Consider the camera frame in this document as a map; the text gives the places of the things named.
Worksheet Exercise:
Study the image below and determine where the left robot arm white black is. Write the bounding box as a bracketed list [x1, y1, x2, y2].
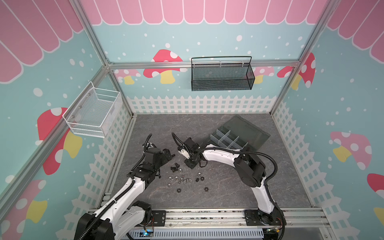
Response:
[74, 146, 175, 240]

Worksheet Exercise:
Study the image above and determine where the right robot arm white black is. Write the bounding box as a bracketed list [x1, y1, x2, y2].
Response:
[172, 134, 286, 227]

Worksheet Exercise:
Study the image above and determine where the silver washers cluster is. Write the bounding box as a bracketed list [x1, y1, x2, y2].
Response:
[167, 176, 193, 188]

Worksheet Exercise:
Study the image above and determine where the dark green compartment organizer box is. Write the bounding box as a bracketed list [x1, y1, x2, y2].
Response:
[204, 115, 270, 152]

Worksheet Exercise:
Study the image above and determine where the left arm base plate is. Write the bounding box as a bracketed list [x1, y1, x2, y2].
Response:
[140, 211, 167, 227]

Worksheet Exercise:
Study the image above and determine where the white wire mesh basket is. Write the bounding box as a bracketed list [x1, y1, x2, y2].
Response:
[63, 82, 123, 138]

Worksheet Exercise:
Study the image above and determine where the white slotted cable duct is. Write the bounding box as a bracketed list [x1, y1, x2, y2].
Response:
[129, 229, 265, 240]

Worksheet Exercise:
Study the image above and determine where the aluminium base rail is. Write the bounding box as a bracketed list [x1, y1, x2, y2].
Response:
[153, 208, 330, 229]

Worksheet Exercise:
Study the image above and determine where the black wire mesh basket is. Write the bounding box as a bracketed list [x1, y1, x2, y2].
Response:
[191, 56, 256, 92]

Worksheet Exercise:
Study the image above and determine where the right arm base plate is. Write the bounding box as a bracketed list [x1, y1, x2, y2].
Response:
[244, 208, 287, 226]

